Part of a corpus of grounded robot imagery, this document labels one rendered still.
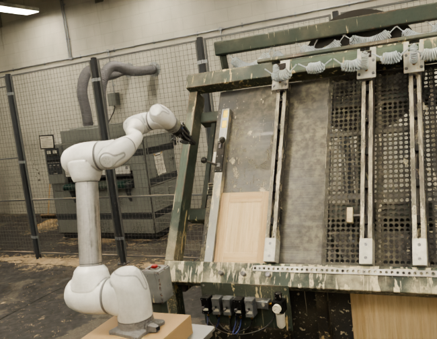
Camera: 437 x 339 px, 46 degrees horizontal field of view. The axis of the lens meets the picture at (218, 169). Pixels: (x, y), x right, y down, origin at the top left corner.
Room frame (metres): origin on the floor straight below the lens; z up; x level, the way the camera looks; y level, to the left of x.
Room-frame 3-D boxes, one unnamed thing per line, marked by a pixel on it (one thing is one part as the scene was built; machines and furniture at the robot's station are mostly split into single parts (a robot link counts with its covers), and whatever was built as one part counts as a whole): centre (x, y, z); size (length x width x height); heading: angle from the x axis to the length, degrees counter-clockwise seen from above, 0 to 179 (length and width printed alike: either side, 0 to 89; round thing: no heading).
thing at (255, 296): (2.52, -0.02, 0.69); 0.50 x 0.14 x 0.24; 64
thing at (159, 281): (2.65, 0.40, 0.84); 0.12 x 0.12 x 0.18; 64
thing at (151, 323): (2.12, 0.42, 0.86); 0.22 x 0.18 x 0.06; 52
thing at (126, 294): (2.13, 0.45, 1.00); 0.18 x 0.16 x 0.22; 70
